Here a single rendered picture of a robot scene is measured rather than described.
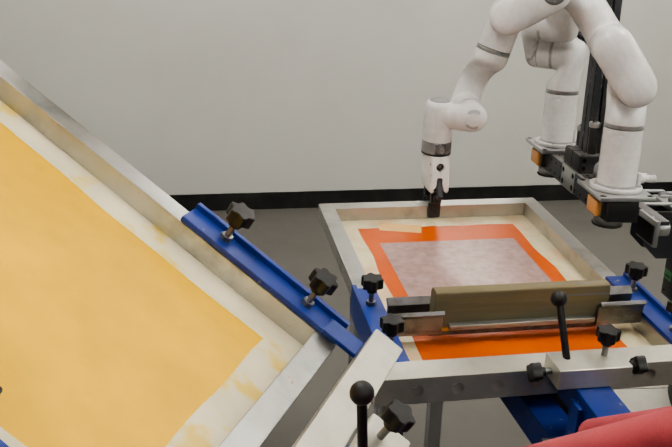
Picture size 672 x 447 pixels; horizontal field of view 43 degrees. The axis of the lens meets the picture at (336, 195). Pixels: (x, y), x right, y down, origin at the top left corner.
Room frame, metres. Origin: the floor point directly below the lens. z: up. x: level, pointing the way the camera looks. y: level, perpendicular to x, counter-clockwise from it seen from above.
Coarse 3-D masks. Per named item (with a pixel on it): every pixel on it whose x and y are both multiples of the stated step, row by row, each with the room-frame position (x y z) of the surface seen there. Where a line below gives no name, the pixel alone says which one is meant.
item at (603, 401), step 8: (560, 392) 1.23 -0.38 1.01; (568, 392) 1.20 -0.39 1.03; (576, 392) 1.18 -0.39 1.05; (584, 392) 1.17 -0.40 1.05; (592, 392) 1.17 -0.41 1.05; (600, 392) 1.17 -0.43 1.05; (608, 392) 1.18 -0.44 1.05; (568, 400) 1.20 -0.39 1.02; (576, 400) 1.18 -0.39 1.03; (584, 400) 1.15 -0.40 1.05; (592, 400) 1.15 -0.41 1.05; (600, 400) 1.15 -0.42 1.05; (608, 400) 1.15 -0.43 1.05; (616, 400) 1.16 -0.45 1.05; (568, 408) 1.20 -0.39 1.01; (584, 408) 1.15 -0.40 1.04; (592, 408) 1.13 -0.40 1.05; (600, 408) 1.13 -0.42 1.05; (608, 408) 1.13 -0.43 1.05; (616, 408) 1.13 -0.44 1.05; (624, 408) 1.13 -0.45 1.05; (584, 416) 1.15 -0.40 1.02; (592, 416) 1.12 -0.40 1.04; (600, 416) 1.11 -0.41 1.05
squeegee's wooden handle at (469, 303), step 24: (432, 288) 1.47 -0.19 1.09; (456, 288) 1.47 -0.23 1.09; (480, 288) 1.47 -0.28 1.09; (504, 288) 1.48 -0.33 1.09; (528, 288) 1.48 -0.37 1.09; (552, 288) 1.49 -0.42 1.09; (576, 288) 1.50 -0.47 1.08; (600, 288) 1.51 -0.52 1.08; (456, 312) 1.46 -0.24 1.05; (480, 312) 1.47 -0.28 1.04; (504, 312) 1.48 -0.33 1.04; (528, 312) 1.49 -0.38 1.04; (552, 312) 1.50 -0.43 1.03; (576, 312) 1.51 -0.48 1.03
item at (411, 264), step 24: (384, 240) 1.91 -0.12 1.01; (408, 240) 1.92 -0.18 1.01; (432, 240) 1.92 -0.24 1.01; (384, 264) 1.78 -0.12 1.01; (408, 264) 1.79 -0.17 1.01; (432, 264) 1.79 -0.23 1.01; (456, 264) 1.80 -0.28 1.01; (408, 288) 1.67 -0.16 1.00; (432, 336) 1.47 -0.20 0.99; (456, 336) 1.48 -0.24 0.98; (480, 336) 1.48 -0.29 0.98; (504, 336) 1.48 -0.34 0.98
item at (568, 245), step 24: (336, 216) 1.96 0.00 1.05; (360, 216) 2.03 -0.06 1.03; (384, 216) 2.04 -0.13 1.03; (408, 216) 2.05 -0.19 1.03; (456, 216) 2.08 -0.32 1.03; (480, 216) 2.09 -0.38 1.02; (528, 216) 2.08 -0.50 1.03; (552, 216) 2.02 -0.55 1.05; (336, 240) 1.82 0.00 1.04; (552, 240) 1.93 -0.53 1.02; (576, 240) 1.88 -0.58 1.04; (360, 264) 1.70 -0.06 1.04; (576, 264) 1.80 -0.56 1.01; (600, 264) 1.75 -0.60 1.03; (648, 336) 1.49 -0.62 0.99
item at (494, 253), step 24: (456, 240) 1.93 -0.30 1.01; (480, 240) 1.94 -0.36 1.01; (504, 240) 1.94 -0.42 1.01; (480, 264) 1.80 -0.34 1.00; (504, 264) 1.81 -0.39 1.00; (528, 264) 1.81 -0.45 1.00; (552, 264) 1.82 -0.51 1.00; (528, 336) 1.49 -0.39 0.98; (552, 336) 1.49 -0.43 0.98; (576, 336) 1.50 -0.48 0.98
